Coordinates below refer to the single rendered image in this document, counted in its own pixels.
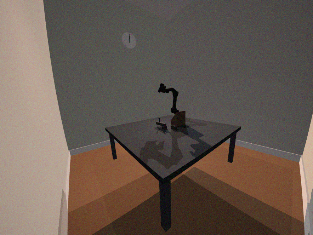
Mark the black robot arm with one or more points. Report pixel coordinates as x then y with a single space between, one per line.
175 94

